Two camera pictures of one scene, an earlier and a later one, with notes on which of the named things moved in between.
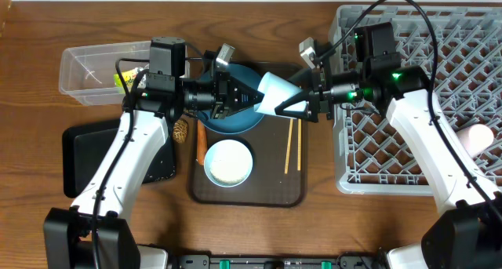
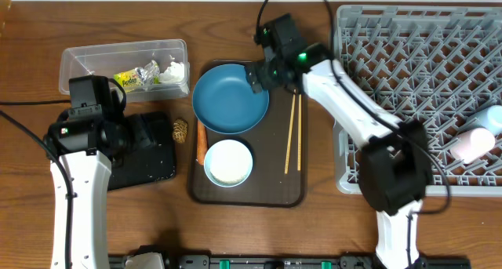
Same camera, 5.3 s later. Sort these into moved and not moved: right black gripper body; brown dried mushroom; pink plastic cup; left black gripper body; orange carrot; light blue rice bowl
Moved: left black gripper body; right black gripper body
Not moved: pink plastic cup; orange carrot; brown dried mushroom; light blue rice bowl
